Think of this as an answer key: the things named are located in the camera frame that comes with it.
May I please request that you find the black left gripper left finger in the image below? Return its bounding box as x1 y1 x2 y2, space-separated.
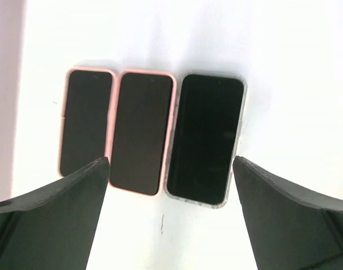
0 157 109 269

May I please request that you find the pink cased smartphone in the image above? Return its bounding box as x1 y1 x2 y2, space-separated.
109 69 176 196
59 67 115 176

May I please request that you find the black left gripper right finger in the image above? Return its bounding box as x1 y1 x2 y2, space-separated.
233 156 343 270

